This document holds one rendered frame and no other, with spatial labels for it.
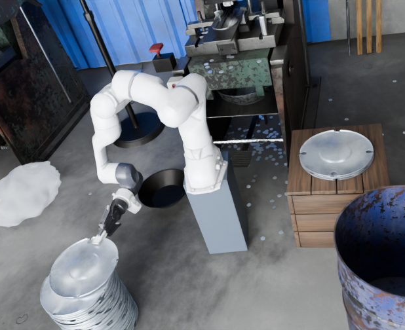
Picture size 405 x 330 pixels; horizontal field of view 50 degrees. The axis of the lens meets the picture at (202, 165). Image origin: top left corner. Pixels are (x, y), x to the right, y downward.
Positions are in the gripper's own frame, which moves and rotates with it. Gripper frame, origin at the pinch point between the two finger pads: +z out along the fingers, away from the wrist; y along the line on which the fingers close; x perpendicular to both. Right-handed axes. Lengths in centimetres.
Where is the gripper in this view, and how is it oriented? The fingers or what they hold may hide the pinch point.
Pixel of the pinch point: (99, 238)
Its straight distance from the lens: 189.6
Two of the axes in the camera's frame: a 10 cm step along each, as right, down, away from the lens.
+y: -2.5, -7.5, -6.2
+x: 9.2, 0.2, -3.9
